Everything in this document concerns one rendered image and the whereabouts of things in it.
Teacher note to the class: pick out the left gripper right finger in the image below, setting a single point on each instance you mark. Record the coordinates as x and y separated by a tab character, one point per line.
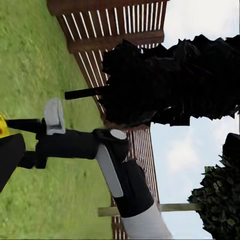
232	149

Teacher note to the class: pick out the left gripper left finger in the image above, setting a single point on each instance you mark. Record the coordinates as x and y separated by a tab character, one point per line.
12	150

